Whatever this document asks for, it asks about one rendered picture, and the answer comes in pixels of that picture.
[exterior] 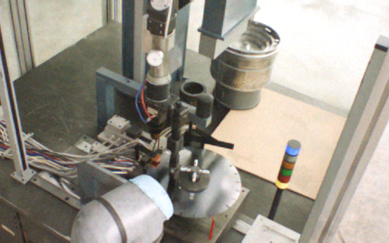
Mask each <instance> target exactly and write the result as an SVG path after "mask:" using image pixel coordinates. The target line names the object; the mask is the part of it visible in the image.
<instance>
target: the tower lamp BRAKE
mask: <svg viewBox="0 0 389 243"><path fill-rule="evenodd" d="M300 148H301V143H300V142H299V141H298V140H296V139H290V140H288V143H287V146H286V149H285V151H286V153H288V154H289V155H298V153H299V151H300Z"/></svg>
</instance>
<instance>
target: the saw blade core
mask: <svg viewBox="0 0 389 243"><path fill-rule="evenodd" d="M183 149H184V150H180V152H179V158H180V161H179V163H178V164H177V168H169V162H170V157H171V151H170V150H168V151H167V152H168V153H169V155H168V154H167V153H166V152H165V153H163V154H162V155H161V158H160V159H159V160H158V161H152V162H151V165H150V166H149V169H148V170H147V174H146V175H147V176H151V177H152V178H153V179H154V180H155V181H157V182H158V183H159V185H160V186H161V187H162V188H163V189H164V190H165V192H166V194H167V195H168V197H169V198H170V200H171V203H172V205H173V214H175V215H179V216H180V214H181V217H185V218H193V217H195V218H206V217H207V216H208V218H210V217H213V216H215V215H219V214H221V213H222V212H223V211H227V210H228V209H229V208H230V207H231V206H232V205H233V204H234V203H235V202H236V200H237V199H238V197H239V195H240V192H241V179H240V176H239V174H238V170H237V169H236V168H235V167H234V166H233V164H232V163H231V162H230V161H229V160H227V159H226V158H225V157H224V156H223V155H219V154H218V153H216V152H215V151H212V150H209V149H207V148H206V149H205V151H204V148H202V147H183ZM215 153H216V154H215ZM164 155H165V156H164ZM223 159H224V160H223ZM195 160H197V161H198V163H197V167H199V168H202V169H204V170H208V171H209V176H210V182H209V185H208V187H207V188H206V189H205V190H203V191H187V190H185V189H183V188H182V187H181V186H180V184H179V182H178V175H179V173H180V170H181V168H187V167H190V166H195ZM235 174H236V175H235ZM236 190H237V191H236ZM225 205H227V206H225ZM181 212H182V213H181ZM218 212H219V214H218ZM206 214H207V215H206Z"/></svg>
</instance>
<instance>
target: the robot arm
mask: <svg viewBox="0 0 389 243"><path fill-rule="evenodd" d="M172 215H173V205H172V203H171V200H170V198H169V197H168V195H167V194H166V192H165V190H164V189H163V188H162V187H161V186H160V185H159V183H158V182H157V181H155V180H154V179H153V178H152V177H151V176H147V175H139V176H137V177H136V178H133V179H130V180H129V181H128V182H125V183H124V184H123V185H121V186H119V187H117V188H115V189H113V190H111V191H110V192H109V193H107V194H105V195H102V196H101V197H99V198H97V199H95V200H94V201H90V202H89V203H87V205H86V206H83V207H82V208H81V211H80V212H79V213H78V214H77V215H76V219H75V220H74V223H73V225H72V227H71V243H159V241H160V239H161V237H162V235H163V231H164V230H163V222H164V221H165V220H168V219H169V218H170V217H171V216H172Z"/></svg>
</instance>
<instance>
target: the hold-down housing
mask: <svg viewBox="0 0 389 243"><path fill-rule="evenodd" d="M181 103H182V101H181V100H177V101H176V102H173V103H172V105H173V106H174V112H173V115H172V122H171V126H172V128H171V135H169V136H168V137H167V144H166V148H167V149H168V150H170V151H171V152H172V153H174V154H175V155H176V154H177V153H179V152H180V150H182V149H183V145H184V138H183V137H182V136H181V128H182V127H183V126H184V125H186V124H187V121H188V107H185V106H183V105H182V104H181ZM186 115H187V117H185V118H183V117H184V116H186Z"/></svg>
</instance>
